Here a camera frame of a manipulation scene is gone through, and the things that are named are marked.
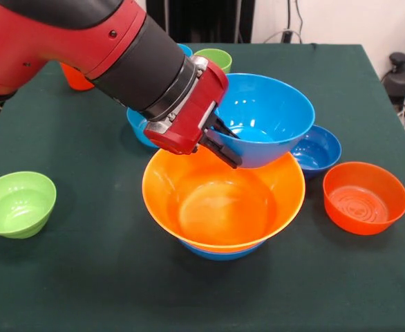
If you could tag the dark green table cloth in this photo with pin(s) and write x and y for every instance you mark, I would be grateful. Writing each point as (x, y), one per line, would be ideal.
(119, 294)

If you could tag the medium blue ribbed bowl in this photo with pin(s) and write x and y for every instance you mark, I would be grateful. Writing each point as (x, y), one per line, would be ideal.
(138, 131)

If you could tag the green cup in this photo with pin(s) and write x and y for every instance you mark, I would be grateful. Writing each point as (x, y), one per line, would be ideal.
(218, 58)

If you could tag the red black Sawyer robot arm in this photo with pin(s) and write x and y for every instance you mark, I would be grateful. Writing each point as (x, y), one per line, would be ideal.
(50, 34)

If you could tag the large yellow-orange bowl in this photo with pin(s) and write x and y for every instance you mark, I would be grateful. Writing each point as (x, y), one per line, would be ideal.
(223, 207)

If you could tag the light blue cup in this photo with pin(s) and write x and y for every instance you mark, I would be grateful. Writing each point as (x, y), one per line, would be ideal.
(186, 50)

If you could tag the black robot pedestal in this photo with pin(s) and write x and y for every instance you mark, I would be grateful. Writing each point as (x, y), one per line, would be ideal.
(209, 20)

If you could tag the orange-red ribbed bowl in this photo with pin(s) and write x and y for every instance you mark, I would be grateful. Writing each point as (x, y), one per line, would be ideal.
(365, 198)

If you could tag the dark blue bowl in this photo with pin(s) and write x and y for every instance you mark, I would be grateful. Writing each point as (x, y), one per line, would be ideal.
(318, 152)

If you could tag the large light blue bowl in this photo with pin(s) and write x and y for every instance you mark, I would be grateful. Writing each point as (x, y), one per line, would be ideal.
(223, 254)
(268, 110)

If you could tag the orange-red cup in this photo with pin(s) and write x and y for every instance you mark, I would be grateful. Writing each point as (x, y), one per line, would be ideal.
(76, 79)

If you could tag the dark grey rounded base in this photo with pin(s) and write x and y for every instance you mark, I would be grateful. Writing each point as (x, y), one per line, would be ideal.
(399, 69)

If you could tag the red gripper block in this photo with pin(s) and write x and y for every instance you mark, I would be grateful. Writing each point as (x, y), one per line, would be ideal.
(188, 128)

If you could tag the green bowl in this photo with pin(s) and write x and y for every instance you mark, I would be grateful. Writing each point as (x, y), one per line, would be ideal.
(17, 207)

